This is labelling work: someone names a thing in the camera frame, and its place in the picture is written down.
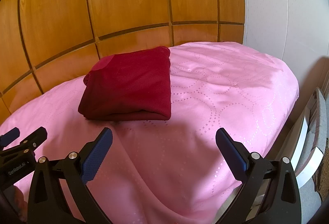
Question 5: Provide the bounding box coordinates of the pink bed sheet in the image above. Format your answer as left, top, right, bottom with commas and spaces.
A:
1, 42, 299, 223

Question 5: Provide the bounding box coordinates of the dark red garment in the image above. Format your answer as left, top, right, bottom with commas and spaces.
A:
78, 46, 171, 122

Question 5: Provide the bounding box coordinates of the person's left hand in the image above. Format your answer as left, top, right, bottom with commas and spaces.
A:
13, 186, 27, 222

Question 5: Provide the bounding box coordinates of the grey chair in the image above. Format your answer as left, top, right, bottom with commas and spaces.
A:
295, 88, 328, 223

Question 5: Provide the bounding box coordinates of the wooden panelled headboard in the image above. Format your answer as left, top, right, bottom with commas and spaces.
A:
1, 0, 245, 120

